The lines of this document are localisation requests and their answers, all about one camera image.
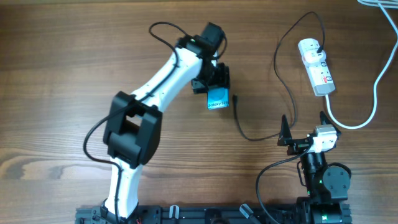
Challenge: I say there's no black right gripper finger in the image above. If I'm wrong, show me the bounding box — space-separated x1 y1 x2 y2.
320 111 341 136
277 114 293 146

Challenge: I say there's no blue screen Galaxy smartphone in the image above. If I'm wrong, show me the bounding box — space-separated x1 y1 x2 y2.
207 88 229 110

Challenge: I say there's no black charger cable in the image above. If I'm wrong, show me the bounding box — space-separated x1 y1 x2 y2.
232 11 326 142

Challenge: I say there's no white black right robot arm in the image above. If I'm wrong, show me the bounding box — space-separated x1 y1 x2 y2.
277 111 353 224

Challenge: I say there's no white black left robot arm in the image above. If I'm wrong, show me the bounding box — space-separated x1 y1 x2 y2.
83 22 230 223

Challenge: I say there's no white charger plug adapter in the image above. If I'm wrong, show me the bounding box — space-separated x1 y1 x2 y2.
302 49 326 67

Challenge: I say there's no white power strip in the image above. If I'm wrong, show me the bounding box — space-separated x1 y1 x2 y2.
298 38 336 96

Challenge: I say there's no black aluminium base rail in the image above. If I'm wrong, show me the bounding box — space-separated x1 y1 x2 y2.
74 203 353 224

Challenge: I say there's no white power strip cable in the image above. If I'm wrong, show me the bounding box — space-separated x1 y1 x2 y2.
324 0 398 130

